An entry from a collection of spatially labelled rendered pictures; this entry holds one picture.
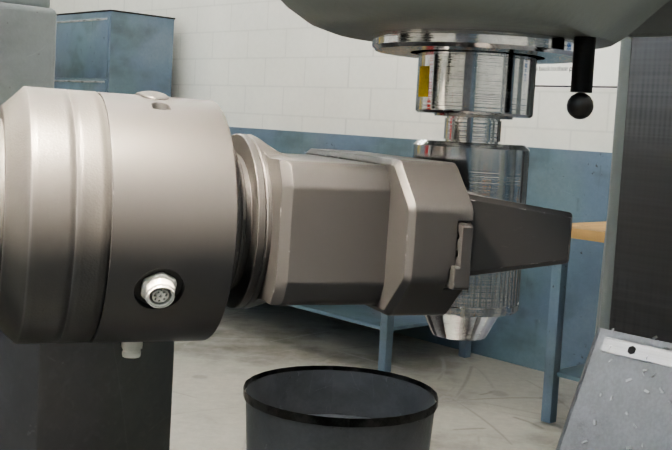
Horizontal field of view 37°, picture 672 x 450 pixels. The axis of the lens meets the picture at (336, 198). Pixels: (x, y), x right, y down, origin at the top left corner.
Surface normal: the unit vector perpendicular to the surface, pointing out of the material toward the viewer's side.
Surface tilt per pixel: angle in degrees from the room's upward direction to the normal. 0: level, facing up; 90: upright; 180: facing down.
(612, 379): 64
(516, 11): 144
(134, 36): 90
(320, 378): 86
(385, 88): 90
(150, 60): 90
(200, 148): 53
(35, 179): 72
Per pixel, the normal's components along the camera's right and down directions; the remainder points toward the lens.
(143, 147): 0.34, -0.53
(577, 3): 0.45, 0.67
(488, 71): 0.04, 0.07
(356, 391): -0.25, 0.00
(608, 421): -0.63, -0.43
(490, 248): 0.37, 0.09
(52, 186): 0.37, -0.22
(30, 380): -0.58, 0.03
